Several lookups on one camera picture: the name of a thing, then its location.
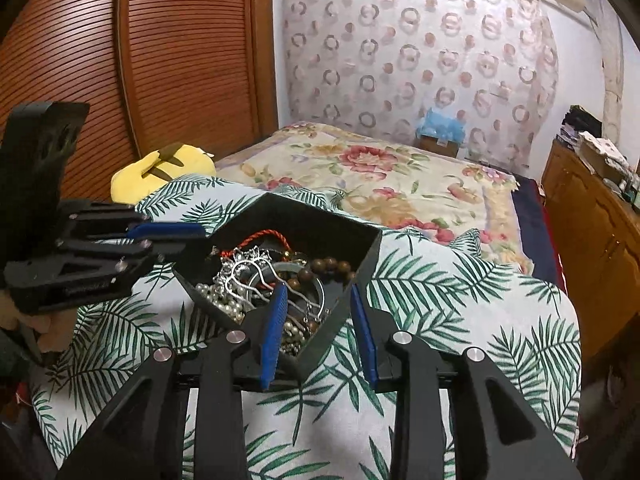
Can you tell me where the stack of papers and clothes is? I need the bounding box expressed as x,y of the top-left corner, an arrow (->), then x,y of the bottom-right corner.
555,105 -> 639,202

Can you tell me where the wooden sideboard cabinet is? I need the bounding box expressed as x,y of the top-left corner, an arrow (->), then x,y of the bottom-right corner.
542,141 -> 639,360

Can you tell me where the beige lace window curtain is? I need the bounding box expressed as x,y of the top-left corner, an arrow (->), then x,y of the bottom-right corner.
598,0 -> 624,145

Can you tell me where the palm leaf print tablecloth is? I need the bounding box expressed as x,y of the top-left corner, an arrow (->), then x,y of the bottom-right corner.
29,173 -> 584,480

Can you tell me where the circle patterned sheer curtain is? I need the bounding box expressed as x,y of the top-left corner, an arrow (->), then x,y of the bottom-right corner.
282,0 -> 559,172

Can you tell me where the brown wooden bead bracelet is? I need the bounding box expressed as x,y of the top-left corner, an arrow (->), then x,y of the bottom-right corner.
276,257 -> 356,294

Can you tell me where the brown louvered wardrobe door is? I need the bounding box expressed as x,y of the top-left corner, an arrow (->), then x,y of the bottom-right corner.
1,0 -> 278,198

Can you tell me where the yellow plush toy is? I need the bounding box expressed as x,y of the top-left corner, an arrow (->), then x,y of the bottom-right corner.
111,142 -> 216,205

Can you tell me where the red braided cord bracelet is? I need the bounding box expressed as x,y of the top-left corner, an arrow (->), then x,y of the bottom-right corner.
219,228 -> 294,261

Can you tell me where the left hand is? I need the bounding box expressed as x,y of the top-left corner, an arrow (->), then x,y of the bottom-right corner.
0,290 -> 77,352

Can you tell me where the floral bed cover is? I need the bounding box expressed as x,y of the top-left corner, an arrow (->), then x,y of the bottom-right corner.
215,122 -> 535,274

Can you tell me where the black jewelry box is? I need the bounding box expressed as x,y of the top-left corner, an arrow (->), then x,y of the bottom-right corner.
174,194 -> 382,391

